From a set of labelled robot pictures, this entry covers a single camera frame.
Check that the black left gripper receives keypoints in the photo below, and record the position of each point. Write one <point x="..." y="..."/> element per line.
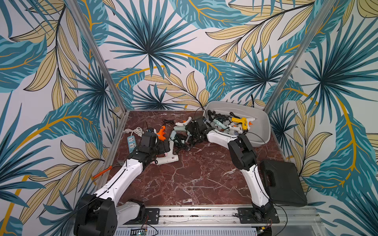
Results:
<point x="162" y="149"/>

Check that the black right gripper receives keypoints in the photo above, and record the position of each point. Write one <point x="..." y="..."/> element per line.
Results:
<point x="194" y="130"/>

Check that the mint green large glue gun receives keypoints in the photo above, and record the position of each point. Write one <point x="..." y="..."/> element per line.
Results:
<point x="179" y="134"/>

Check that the yellow glue gun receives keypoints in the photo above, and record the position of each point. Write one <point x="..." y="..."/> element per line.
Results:
<point x="242" y="121"/>

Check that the white small glue gun pair-left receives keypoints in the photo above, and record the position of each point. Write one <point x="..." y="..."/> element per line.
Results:
<point x="250" y="121"/>

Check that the mint green small glue gun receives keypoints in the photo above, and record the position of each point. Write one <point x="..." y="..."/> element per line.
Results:
<point x="220" y="125"/>

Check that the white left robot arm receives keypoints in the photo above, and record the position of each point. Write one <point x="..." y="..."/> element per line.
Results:
<point x="99" y="214"/>

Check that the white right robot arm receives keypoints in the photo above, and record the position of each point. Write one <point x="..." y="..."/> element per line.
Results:
<point x="243" y="157"/>

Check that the white glue gun at back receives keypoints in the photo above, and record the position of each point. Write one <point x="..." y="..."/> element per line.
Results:
<point x="184" y="123"/>

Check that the orange small glue gun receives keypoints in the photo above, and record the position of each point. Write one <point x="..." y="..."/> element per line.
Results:
<point x="161" y="133"/>

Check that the large white pink-tip glue gun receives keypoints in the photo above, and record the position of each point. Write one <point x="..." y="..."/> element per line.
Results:
<point x="169" y="156"/>

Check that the grey plastic storage box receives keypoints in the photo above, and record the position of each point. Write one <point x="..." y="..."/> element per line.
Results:
<point x="260" y="131"/>

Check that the blue white power strip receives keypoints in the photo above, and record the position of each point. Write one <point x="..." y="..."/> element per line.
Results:
<point x="131" y="143"/>

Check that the orange handled pliers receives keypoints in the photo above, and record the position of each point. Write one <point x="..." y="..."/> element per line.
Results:
<point x="102" y="172"/>

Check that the aluminium front rail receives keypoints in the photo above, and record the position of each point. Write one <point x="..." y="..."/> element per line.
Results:
<point x="222" y="220"/>

